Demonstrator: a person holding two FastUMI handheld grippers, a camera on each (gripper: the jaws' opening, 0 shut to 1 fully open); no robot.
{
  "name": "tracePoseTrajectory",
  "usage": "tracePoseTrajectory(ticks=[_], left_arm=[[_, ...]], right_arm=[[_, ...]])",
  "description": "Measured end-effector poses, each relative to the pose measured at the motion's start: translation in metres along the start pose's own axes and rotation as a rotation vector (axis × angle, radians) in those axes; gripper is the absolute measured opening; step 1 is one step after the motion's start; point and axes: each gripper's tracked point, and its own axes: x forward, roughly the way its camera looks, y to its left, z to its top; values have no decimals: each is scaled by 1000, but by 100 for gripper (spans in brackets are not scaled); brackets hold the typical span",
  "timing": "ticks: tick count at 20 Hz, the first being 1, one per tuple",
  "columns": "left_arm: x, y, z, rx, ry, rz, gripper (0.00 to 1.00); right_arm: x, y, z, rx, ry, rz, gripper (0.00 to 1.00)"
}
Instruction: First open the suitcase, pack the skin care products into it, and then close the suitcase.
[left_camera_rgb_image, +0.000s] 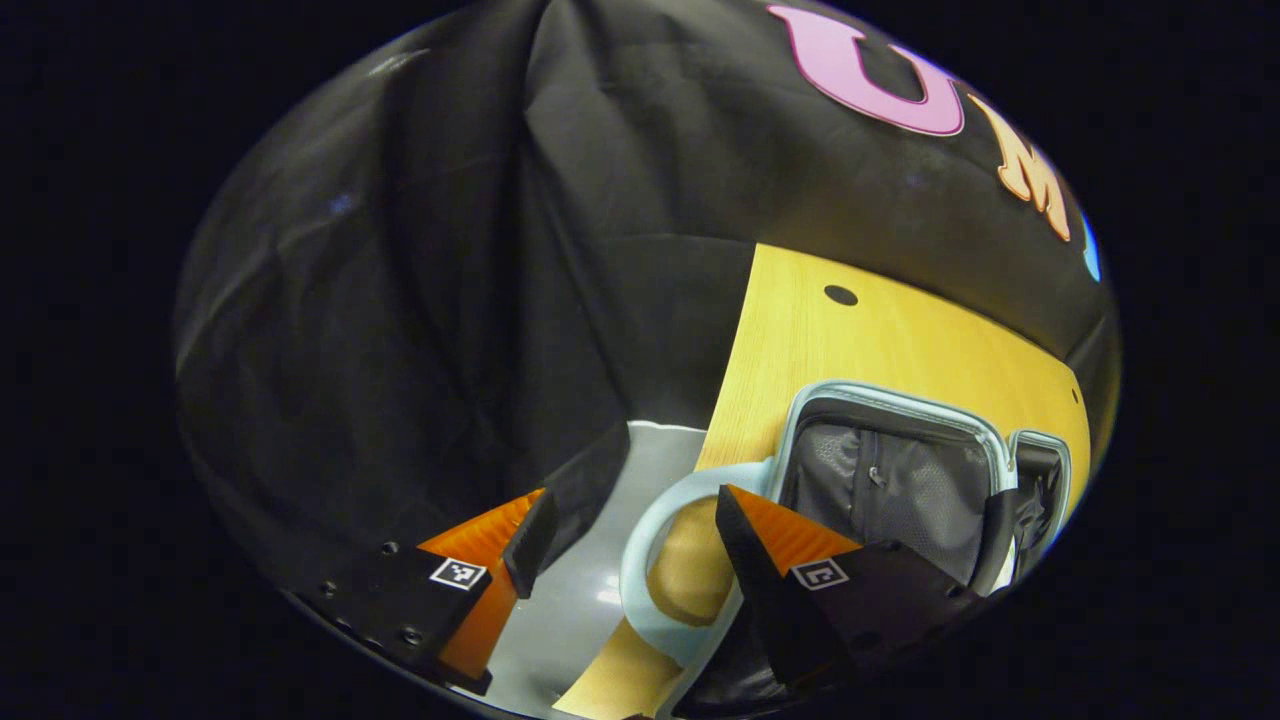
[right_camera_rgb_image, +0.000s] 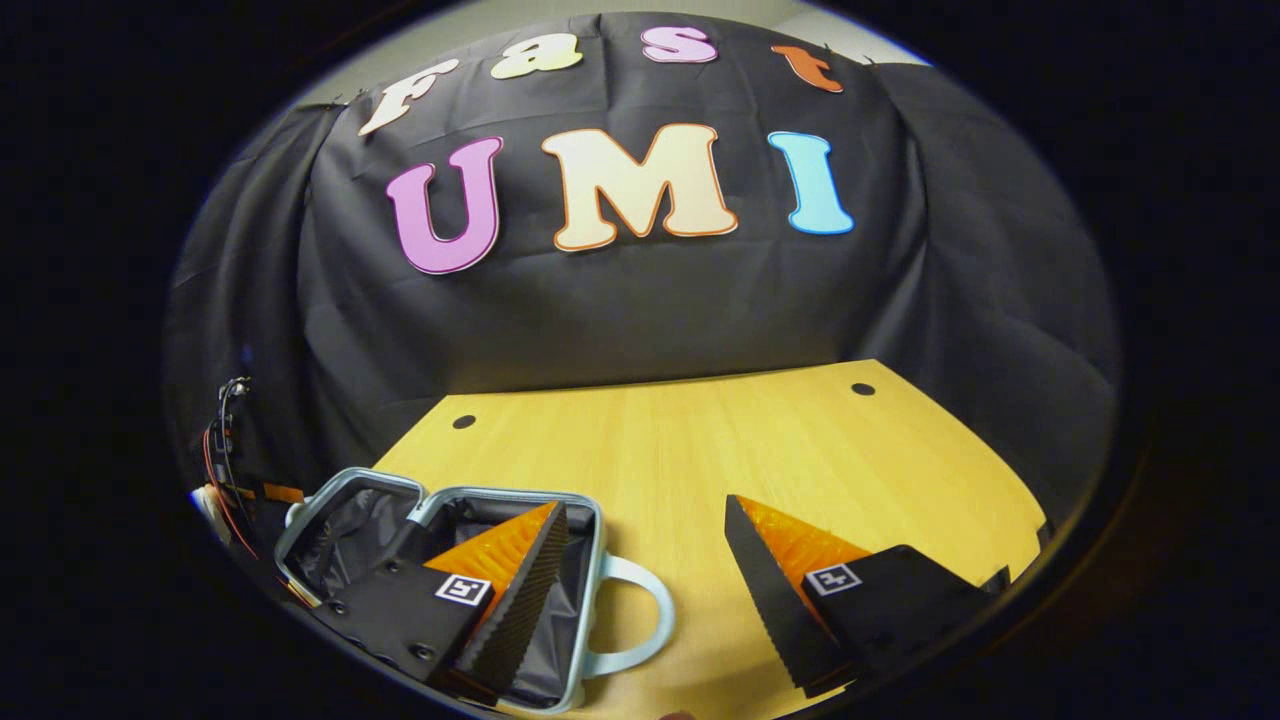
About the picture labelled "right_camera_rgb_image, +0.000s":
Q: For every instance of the black backdrop cloth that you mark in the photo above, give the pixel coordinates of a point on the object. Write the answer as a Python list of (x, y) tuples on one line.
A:
[(620, 310)]

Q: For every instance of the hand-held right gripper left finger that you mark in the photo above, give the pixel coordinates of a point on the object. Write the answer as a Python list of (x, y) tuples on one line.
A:
[(525, 600)]

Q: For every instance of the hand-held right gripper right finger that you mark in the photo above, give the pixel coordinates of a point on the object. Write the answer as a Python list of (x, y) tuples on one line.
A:
[(770, 600)]

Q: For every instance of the light blue suitcase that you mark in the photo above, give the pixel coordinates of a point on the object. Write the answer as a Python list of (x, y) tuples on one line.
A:
[(350, 520)]

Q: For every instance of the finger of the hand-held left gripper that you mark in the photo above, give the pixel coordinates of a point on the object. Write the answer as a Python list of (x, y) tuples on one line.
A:
[(280, 493)]

